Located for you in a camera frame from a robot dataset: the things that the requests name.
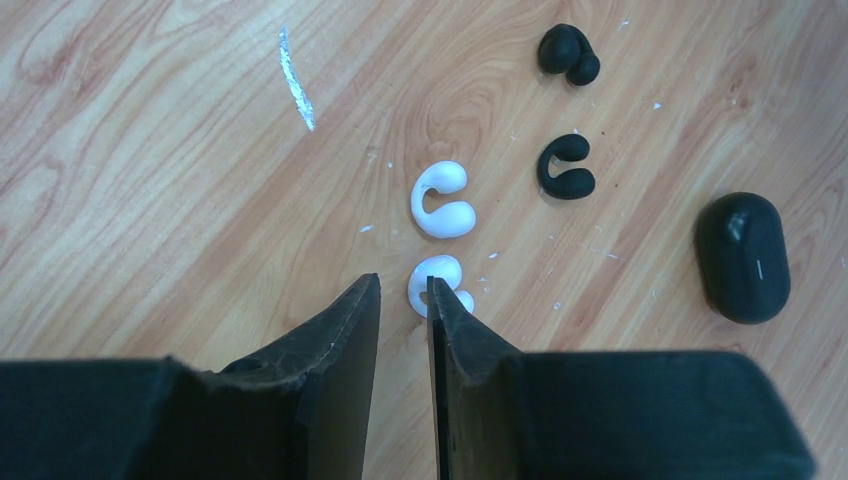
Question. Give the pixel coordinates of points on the white scrap on table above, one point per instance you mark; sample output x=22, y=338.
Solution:
x=303, y=103

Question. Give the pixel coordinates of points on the black earbud charging case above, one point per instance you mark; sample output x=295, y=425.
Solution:
x=742, y=256

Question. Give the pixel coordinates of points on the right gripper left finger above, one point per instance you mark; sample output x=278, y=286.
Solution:
x=298, y=408

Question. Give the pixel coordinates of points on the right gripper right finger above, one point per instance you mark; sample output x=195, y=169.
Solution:
x=503, y=413

